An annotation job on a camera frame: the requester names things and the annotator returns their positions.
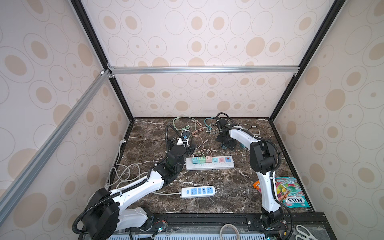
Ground teal charger plug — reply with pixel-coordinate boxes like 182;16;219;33
192;157;200;164

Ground green charger plug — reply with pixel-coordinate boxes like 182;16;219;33
199;156;206;164

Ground long white power strip pastel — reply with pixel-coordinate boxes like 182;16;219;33
186;156;235;171

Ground short white power strip blue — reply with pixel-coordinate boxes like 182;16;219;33
181;186;217;199

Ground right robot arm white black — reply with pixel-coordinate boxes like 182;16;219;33
216;116;283;228

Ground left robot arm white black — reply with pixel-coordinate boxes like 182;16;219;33
72;136;194;240

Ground orange Fox's candy bag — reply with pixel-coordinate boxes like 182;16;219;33
253;181;262;193

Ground green Fox's candy bag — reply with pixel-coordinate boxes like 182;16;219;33
275;177;310;208

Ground white scissors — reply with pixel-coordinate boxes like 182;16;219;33
295;225;317;240

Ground teal multi-head cable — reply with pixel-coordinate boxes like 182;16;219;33
203;116;220;133

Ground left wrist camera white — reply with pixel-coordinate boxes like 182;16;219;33
181;129;191;141

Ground pink multi-head cable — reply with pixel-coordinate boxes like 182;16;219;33
190;119;214;157

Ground green charging cable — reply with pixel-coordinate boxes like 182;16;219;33
172;116;196;132

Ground white usb cable bundle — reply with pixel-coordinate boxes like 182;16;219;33
239;124;262;139

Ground silver aluminium rail horizontal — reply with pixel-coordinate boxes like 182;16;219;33
110;66;300;75

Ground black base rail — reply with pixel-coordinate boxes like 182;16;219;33
78;212;337;240

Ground grey looped cable front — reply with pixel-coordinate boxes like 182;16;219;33
219;223;241;240

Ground silver aluminium rail diagonal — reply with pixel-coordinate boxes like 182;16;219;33
1;70;111;224

